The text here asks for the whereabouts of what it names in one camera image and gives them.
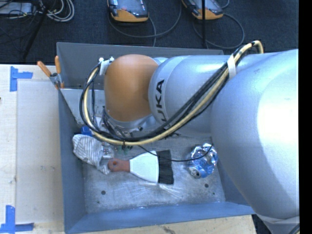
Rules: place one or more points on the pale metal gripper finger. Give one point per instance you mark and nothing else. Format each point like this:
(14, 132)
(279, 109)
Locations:
(105, 145)
(108, 154)

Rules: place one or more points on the white striped cloth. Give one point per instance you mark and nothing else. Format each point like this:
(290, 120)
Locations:
(87, 150)

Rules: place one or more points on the small blue block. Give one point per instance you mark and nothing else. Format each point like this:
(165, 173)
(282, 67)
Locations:
(85, 130)

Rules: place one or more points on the white brush with black bristles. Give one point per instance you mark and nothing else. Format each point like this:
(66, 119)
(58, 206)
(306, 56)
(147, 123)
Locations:
(146, 166)

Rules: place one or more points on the grey metal bin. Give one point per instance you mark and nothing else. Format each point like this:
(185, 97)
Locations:
(136, 199)

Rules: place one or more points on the pale flat board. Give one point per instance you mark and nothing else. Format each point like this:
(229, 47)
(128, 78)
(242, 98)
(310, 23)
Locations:
(39, 150)

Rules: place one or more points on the crushed blue and silver can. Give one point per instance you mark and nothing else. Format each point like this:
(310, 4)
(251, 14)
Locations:
(202, 163)

